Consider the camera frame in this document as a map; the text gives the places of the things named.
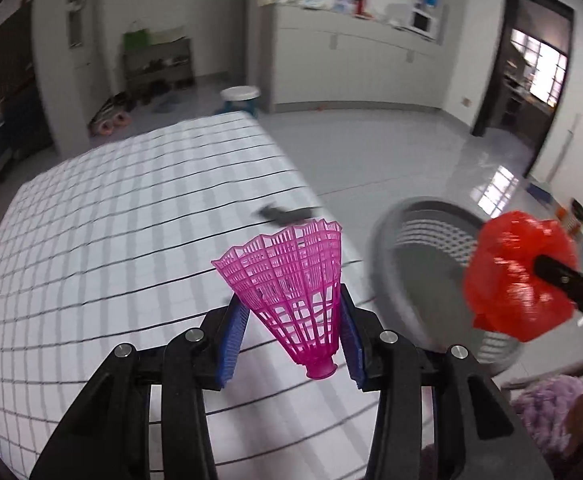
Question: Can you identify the purple fluffy clothing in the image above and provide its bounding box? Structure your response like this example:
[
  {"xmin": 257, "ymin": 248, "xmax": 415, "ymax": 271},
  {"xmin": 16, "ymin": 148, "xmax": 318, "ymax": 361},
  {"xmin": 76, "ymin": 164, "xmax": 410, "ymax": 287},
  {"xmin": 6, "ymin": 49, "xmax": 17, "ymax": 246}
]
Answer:
[{"xmin": 511, "ymin": 374, "xmax": 583, "ymax": 463}]

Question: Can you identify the dark door frame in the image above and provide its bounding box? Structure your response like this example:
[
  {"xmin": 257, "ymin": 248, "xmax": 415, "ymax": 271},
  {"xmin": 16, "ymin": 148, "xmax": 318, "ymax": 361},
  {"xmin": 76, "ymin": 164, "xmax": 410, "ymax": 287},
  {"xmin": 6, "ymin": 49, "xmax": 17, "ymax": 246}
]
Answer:
[{"xmin": 471, "ymin": 0, "xmax": 575, "ymax": 176}]

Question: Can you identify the barred window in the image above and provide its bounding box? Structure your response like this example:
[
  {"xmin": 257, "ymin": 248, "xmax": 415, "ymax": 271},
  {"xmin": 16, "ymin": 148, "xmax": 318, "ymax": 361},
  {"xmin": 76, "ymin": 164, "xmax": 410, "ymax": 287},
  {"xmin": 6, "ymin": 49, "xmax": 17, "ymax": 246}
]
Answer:
[{"xmin": 527, "ymin": 40, "xmax": 569, "ymax": 106}]

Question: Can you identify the black door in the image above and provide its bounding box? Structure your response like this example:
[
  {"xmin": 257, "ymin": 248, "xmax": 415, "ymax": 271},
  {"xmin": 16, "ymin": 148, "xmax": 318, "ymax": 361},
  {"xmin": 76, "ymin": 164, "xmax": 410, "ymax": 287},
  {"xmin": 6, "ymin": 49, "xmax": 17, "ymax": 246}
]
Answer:
[{"xmin": 0, "ymin": 0, "xmax": 55, "ymax": 161}]

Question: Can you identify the grey perforated plastic basket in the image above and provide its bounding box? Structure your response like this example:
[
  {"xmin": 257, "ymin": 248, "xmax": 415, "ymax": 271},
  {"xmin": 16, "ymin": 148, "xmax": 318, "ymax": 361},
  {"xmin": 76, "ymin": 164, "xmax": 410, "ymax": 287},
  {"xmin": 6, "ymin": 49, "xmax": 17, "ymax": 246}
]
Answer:
[{"xmin": 369, "ymin": 197, "xmax": 527, "ymax": 376}]

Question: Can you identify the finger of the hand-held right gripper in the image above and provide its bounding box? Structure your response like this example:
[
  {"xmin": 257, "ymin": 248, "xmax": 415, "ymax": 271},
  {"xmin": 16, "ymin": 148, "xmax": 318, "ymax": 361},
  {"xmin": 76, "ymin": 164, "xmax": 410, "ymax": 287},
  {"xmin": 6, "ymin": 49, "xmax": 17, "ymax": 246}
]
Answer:
[{"xmin": 534, "ymin": 254, "xmax": 583, "ymax": 341}]

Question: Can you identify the red plastic bag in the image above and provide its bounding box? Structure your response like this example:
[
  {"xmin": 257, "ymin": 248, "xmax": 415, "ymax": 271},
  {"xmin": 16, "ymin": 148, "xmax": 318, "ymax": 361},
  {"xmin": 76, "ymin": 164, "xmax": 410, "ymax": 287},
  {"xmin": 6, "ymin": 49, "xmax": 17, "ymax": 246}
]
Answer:
[{"xmin": 462, "ymin": 211, "xmax": 579, "ymax": 343}]

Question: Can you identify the white cabinet counter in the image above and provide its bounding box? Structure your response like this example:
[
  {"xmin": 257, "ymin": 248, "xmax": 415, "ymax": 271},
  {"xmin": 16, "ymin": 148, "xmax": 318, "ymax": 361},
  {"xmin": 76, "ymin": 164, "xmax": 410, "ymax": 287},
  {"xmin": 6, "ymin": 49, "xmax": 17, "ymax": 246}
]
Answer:
[{"xmin": 269, "ymin": 2, "xmax": 452, "ymax": 115}]

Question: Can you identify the white stool with teal legs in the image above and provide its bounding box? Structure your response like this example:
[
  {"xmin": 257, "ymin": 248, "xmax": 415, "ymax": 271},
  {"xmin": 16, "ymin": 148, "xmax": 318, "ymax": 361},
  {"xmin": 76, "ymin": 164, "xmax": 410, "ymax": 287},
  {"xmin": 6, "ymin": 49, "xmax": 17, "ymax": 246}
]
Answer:
[{"xmin": 216, "ymin": 86, "xmax": 262, "ymax": 118}]

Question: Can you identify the white microwave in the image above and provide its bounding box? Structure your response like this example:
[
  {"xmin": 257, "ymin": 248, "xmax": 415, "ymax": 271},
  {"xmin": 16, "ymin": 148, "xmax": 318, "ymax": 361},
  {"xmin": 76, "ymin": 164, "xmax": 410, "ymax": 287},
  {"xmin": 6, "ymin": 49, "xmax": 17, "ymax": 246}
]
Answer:
[{"xmin": 410, "ymin": 9, "xmax": 442, "ymax": 38}]

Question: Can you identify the grey crumpled cloth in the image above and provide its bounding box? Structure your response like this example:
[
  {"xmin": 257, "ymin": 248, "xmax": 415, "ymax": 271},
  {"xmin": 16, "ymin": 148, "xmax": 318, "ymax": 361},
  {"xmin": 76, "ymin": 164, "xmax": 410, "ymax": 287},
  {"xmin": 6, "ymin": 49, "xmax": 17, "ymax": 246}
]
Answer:
[{"xmin": 256, "ymin": 202, "xmax": 325, "ymax": 226}]

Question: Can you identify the wooden shoe rack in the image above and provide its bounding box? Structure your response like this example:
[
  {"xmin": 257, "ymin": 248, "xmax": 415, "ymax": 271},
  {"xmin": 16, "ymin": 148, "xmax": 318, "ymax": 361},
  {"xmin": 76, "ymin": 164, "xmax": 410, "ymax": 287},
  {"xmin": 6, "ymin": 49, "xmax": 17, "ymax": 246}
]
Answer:
[{"xmin": 123, "ymin": 36, "xmax": 195, "ymax": 98}]

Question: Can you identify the pink plastic shuttlecock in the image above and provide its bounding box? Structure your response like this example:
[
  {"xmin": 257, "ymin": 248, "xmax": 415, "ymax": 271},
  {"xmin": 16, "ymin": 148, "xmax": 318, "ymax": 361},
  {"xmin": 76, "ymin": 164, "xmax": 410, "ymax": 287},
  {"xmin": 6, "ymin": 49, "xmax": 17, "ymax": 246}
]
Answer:
[{"xmin": 210, "ymin": 218, "xmax": 343, "ymax": 380}]

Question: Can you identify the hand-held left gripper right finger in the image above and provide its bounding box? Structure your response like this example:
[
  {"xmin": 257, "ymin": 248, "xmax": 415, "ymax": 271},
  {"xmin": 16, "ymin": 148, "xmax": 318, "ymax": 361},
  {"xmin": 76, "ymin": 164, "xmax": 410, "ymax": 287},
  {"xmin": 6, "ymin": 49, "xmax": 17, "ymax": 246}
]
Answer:
[{"xmin": 340, "ymin": 284, "xmax": 555, "ymax": 480}]

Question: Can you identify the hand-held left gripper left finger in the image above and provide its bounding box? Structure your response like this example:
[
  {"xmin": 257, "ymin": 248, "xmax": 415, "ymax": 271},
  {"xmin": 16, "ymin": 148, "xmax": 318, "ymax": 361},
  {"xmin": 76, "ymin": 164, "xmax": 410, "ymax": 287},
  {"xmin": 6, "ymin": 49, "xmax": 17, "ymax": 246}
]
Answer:
[{"xmin": 30, "ymin": 297, "xmax": 251, "ymax": 480}]

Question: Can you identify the group of floor shoes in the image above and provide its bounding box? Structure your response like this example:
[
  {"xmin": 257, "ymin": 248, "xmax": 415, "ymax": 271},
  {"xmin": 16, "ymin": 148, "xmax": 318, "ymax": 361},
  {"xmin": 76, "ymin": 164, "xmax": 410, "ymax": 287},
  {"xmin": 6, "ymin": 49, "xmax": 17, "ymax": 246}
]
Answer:
[{"xmin": 89, "ymin": 91, "xmax": 182, "ymax": 137}]

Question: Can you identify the white checked tablecloth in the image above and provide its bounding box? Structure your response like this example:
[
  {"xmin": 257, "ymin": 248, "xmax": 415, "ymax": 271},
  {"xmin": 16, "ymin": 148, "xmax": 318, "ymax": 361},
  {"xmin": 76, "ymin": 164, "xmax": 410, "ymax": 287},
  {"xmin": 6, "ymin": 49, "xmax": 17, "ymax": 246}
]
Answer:
[{"xmin": 0, "ymin": 110, "xmax": 435, "ymax": 480}]

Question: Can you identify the blue dustpan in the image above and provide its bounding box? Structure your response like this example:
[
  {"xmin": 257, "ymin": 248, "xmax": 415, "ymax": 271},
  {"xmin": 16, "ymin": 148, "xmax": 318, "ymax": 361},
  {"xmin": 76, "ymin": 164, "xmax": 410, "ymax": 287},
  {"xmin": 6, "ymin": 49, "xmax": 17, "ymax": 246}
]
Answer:
[{"xmin": 525, "ymin": 180, "xmax": 555, "ymax": 205}]

